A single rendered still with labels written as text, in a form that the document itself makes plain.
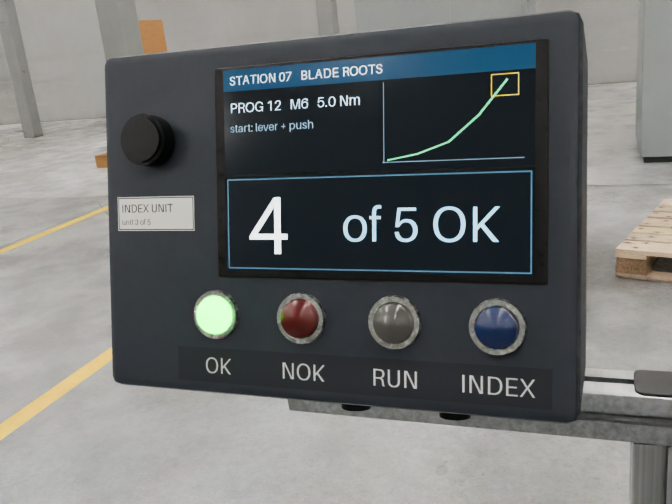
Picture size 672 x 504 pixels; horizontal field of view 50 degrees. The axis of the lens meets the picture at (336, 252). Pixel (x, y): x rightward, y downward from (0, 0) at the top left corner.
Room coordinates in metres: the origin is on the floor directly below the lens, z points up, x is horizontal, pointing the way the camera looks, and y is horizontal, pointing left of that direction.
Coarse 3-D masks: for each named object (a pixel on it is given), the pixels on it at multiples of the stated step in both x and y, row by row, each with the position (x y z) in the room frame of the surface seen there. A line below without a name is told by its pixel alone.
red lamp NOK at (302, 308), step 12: (288, 300) 0.35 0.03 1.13; (300, 300) 0.35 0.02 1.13; (312, 300) 0.35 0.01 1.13; (288, 312) 0.34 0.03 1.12; (300, 312) 0.34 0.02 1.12; (312, 312) 0.34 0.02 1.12; (324, 312) 0.34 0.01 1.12; (288, 324) 0.34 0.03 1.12; (300, 324) 0.34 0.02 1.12; (312, 324) 0.34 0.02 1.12; (324, 324) 0.34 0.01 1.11; (288, 336) 0.35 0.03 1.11; (300, 336) 0.34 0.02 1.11; (312, 336) 0.34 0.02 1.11
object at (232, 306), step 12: (204, 300) 0.36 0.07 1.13; (216, 300) 0.36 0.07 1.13; (228, 300) 0.36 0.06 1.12; (204, 312) 0.36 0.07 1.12; (216, 312) 0.36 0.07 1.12; (228, 312) 0.36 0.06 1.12; (204, 324) 0.36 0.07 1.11; (216, 324) 0.36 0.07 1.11; (228, 324) 0.36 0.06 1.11; (216, 336) 0.36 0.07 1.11
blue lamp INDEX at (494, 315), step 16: (480, 304) 0.31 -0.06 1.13; (496, 304) 0.31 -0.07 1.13; (512, 304) 0.31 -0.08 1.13; (480, 320) 0.31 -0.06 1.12; (496, 320) 0.30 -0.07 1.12; (512, 320) 0.30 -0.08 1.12; (480, 336) 0.31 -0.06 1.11; (496, 336) 0.30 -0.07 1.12; (512, 336) 0.30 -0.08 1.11; (496, 352) 0.31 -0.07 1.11
